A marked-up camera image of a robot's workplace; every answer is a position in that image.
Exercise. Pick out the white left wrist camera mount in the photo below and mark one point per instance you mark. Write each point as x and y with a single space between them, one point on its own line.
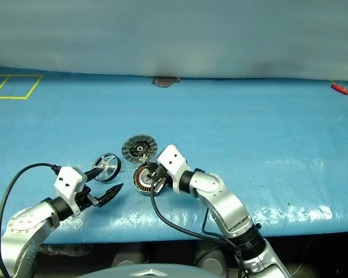
68 182

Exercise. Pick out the yellow tape square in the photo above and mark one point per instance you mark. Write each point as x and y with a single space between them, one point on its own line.
32 87

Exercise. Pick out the grey robot torso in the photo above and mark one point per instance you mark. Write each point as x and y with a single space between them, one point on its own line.
150 272

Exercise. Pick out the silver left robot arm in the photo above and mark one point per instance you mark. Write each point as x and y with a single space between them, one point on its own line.
26 223

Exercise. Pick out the brown patch at table edge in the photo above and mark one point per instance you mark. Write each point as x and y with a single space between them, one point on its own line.
164 81

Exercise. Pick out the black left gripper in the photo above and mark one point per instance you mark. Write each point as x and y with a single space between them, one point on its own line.
82 199

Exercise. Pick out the blue table cover film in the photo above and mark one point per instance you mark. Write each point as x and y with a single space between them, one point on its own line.
220 121

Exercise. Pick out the small red object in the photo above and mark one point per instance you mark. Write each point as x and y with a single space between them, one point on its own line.
340 88

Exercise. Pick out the silver spoked rotor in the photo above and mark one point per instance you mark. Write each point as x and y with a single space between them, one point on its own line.
106 167

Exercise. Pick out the round motor housing base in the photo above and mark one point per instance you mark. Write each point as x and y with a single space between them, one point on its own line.
142 181

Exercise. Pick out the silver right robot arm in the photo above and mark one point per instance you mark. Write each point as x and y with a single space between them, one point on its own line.
220 199

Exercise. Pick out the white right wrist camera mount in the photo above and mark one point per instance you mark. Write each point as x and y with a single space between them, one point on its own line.
172 162

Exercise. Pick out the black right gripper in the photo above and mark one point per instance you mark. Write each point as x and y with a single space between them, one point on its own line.
166 182

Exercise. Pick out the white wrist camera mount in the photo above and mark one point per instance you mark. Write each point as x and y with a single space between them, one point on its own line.
68 182
172 162

